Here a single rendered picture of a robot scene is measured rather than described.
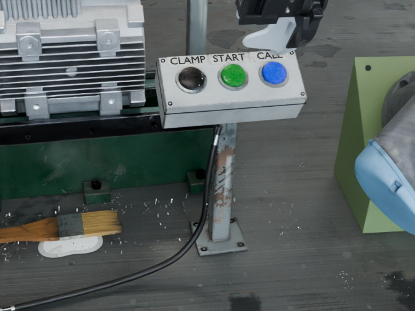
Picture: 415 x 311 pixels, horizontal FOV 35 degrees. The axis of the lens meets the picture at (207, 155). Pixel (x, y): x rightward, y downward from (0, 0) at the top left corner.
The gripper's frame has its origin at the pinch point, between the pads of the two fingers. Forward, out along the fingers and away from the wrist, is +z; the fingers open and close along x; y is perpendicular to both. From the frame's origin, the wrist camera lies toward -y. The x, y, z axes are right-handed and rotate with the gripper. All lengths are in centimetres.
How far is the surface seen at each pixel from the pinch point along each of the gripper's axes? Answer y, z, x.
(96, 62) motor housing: 19.4, 16.7, -10.1
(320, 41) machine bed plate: -34, 61, -42
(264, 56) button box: 0.0, 6.1, -2.5
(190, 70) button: 9.4, 5.4, -0.7
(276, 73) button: -0.7, 5.4, 0.5
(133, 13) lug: 14.1, 12.5, -14.6
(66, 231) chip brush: 25.3, 31.5, 7.8
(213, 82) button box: 6.7, 6.2, 0.6
